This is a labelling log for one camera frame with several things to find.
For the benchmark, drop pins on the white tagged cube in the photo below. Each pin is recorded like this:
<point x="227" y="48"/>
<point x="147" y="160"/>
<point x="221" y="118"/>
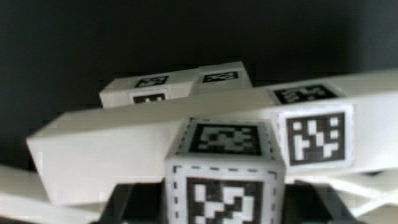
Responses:
<point x="225" y="174"/>

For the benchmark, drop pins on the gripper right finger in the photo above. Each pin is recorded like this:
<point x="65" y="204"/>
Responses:
<point x="314" y="205"/>

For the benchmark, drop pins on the white chair leg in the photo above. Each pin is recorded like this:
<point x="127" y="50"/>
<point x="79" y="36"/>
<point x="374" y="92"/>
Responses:
<point x="157" y="87"/>

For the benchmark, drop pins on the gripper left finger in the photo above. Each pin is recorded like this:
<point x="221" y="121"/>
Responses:
<point x="136" y="206"/>

